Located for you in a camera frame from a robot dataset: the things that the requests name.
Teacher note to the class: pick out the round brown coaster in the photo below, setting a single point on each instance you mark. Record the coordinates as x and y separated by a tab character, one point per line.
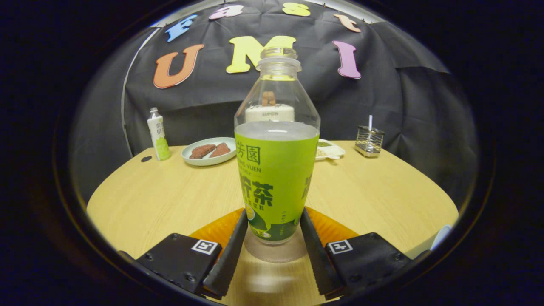
276	253

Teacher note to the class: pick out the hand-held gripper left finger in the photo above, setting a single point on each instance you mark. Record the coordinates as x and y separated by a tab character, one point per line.
229	263

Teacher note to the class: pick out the pale green plate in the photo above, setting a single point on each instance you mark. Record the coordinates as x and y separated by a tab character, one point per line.
208	161

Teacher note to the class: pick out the wooden table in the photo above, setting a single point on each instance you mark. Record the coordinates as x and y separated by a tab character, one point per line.
170	199

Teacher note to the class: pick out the white straw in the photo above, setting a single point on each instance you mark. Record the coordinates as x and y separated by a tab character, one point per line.
370	122

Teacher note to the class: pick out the white cup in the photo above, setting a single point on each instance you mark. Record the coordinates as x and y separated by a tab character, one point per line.
442	238

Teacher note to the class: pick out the white divided tray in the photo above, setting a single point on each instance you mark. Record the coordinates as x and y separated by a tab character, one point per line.
330	151

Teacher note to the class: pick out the white toaster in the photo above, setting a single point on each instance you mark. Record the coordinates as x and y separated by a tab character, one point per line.
270	114

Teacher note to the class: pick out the brown meat slice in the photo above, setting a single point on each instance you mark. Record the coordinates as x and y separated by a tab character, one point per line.
222	150
202	151

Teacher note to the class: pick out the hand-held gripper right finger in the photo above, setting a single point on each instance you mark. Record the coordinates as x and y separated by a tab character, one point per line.
316	263

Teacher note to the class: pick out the brown bread slice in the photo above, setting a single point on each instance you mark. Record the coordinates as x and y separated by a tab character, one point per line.
268	98

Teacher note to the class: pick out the black table grommet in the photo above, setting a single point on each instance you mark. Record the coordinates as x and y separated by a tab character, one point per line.
146	159

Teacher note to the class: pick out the small white green bottle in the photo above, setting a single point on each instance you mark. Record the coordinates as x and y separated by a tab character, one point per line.
159	136

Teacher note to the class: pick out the green label juice bottle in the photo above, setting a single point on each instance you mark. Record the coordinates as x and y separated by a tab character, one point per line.
276	178

